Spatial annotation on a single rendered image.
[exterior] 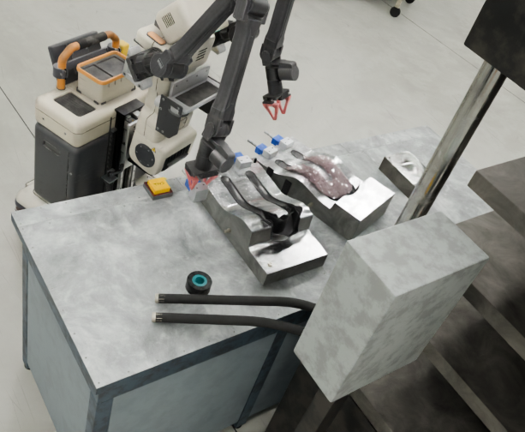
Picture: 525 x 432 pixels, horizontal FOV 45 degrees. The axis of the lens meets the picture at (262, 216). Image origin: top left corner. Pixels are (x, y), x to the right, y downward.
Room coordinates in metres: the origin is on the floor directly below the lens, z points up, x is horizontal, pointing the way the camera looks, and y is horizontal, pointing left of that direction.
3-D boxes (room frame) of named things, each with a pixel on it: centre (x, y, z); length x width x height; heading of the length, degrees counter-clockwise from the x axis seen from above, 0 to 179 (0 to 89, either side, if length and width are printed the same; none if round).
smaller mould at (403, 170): (2.28, -0.53, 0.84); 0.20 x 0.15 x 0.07; 46
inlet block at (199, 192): (1.65, 0.26, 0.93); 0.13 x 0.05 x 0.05; 47
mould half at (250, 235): (1.69, 0.01, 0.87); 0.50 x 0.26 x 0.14; 46
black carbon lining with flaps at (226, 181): (1.71, 0.02, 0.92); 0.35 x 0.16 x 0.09; 46
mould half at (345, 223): (2.00, -0.17, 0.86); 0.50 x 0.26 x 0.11; 63
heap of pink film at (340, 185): (2.00, -0.17, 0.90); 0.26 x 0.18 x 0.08; 63
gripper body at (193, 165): (1.62, 0.24, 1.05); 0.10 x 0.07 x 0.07; 137
